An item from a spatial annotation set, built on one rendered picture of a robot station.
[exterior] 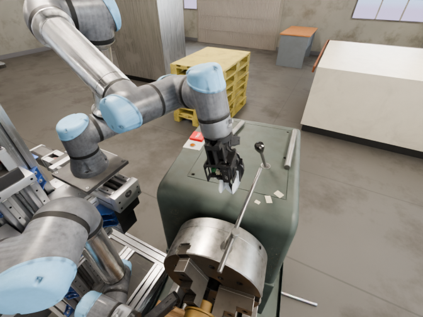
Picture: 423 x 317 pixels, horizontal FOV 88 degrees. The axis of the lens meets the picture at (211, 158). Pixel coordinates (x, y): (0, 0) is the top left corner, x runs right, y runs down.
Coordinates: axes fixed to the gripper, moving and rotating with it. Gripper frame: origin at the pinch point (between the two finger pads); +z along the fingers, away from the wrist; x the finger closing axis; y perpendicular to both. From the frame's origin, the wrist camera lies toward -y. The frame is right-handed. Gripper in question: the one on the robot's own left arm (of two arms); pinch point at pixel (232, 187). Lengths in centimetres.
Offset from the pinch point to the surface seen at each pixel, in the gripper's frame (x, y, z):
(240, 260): 4.1, 15.2, 11.7
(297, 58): 7, -627, 113
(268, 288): 8, 3, 52
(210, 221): -6.4, 7.1, 7.7
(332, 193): 53, -154, 148
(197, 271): -7.7, 19.5, 14.4
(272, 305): 7, -2, 82
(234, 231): 3.7, 13.8, 1.4
